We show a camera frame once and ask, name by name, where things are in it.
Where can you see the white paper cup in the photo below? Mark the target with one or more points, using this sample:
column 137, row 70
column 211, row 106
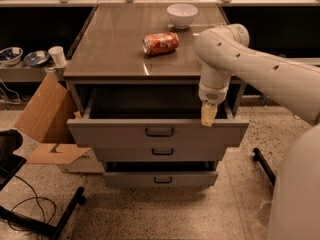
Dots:
column 57, row 54

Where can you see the grey top drawer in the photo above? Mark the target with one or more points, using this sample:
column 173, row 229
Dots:
column 139, row 116

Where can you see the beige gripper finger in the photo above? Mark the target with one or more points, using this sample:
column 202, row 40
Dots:
column 208, row 114

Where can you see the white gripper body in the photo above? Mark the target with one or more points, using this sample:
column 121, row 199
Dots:
column 212, row 93

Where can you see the orange soda can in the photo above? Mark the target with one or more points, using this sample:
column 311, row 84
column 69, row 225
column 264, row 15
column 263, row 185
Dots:
column 160, row 43

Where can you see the grey drawer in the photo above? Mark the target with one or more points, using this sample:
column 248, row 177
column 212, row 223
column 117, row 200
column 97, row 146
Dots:
column 139, row 116
column 159, row 154
column 161, row 179

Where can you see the grey side shelf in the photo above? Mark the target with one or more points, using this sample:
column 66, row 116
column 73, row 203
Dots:
column 22, row 73

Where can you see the grey middle drawer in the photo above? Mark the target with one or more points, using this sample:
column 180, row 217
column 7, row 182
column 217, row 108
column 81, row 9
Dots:
column 159, row 154

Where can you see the white box under cardboard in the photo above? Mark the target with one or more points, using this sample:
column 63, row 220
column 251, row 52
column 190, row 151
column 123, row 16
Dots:
column 86, row 163

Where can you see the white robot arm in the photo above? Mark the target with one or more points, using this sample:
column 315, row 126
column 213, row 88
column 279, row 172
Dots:
column 224, row 51

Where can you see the black chair seat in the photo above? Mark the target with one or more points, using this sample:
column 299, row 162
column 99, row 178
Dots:
column 10, row 164

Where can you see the grey bottom drawer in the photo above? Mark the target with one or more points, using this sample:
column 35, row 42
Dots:
column 161, row 179

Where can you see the brown cardboard box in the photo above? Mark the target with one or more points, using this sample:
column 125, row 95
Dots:
column 44, row 119

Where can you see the dark blue bowl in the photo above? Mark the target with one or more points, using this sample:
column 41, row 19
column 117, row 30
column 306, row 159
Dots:
column 36, row 58

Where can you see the grey drawer cabinet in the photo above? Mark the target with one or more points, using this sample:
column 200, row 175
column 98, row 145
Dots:
column 111, row 53

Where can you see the black stand base left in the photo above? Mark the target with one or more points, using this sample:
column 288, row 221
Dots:
column 44, row 228

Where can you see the blue white bowl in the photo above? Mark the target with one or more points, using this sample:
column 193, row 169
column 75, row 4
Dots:
column 11, row 56

